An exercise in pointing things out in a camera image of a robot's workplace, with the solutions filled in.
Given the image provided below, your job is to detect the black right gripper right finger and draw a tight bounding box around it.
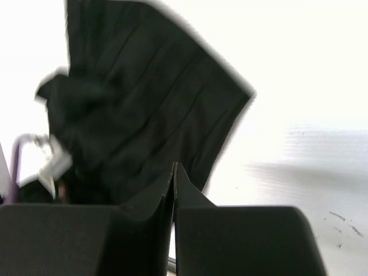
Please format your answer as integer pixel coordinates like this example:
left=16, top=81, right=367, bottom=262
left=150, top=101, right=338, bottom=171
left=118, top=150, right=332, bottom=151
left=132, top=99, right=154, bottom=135
left=173, top=164, right=326, bottom=276

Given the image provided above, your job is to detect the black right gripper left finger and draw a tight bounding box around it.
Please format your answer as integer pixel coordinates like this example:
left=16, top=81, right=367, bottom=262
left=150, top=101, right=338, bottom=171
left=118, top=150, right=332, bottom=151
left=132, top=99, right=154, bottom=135
left=1, top=165, right=175, bottom=275

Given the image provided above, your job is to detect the black pleated skirt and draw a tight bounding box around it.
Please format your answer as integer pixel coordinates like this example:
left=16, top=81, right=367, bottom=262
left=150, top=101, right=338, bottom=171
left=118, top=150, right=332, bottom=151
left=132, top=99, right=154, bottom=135
left=37, top=1, right=252, bottom=205

